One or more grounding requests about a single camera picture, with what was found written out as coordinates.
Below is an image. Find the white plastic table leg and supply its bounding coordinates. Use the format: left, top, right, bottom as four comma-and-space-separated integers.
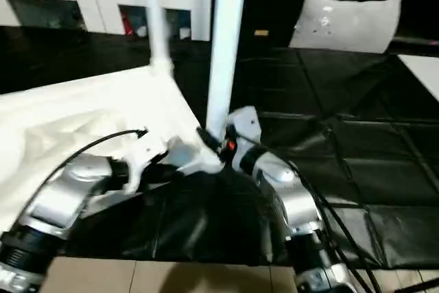
205, 0, 250, 145
143, 0, 176, 75

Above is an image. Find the white plastic table top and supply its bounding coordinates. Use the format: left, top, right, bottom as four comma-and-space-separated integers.
0, 63, 224, 233

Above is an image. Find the black work mat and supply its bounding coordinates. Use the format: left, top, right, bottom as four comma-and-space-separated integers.
0, 25, 439, 270

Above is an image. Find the white padded sheet with fitting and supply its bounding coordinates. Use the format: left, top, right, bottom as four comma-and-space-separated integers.
287, 0, 404, 56

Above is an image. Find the flat white sheet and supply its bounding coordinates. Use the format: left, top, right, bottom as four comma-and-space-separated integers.
396, 54, 439, 106

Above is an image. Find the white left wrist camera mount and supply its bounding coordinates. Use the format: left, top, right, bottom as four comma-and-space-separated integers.
122, 131, 169, 195

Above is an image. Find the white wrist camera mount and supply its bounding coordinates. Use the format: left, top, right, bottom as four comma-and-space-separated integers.
224, 106, 263, 172
122, 131, 169, 195

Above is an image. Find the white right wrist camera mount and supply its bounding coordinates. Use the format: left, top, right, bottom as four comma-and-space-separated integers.
224, 106, 263, 172

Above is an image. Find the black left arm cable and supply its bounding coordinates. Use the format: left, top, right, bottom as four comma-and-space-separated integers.
15, 128, 149, 239

